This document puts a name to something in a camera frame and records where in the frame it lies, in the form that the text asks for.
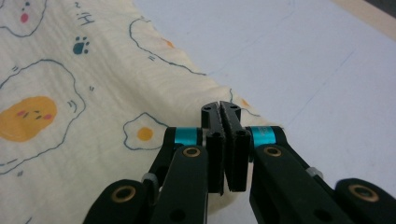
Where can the white gridded foam mat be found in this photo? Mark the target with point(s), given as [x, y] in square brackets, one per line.
[311, 77]

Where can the cream egg-print cloth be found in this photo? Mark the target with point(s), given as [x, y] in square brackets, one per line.
[93, 109]

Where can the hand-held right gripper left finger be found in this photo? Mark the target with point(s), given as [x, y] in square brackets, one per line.
[214, 155]

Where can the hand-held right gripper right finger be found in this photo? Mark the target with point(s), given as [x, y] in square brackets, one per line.
[238, 161]

